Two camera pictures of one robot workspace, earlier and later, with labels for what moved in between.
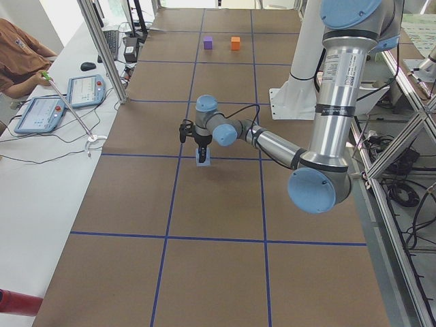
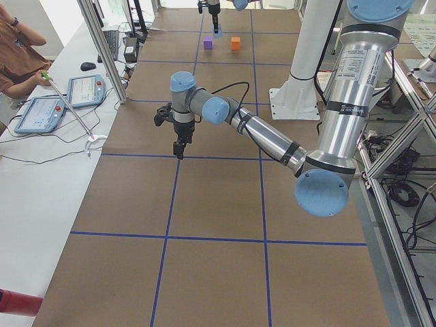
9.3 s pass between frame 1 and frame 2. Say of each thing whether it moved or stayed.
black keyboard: stayed
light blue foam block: moved
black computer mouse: stayed
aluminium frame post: stayed
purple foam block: stayed
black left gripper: moved
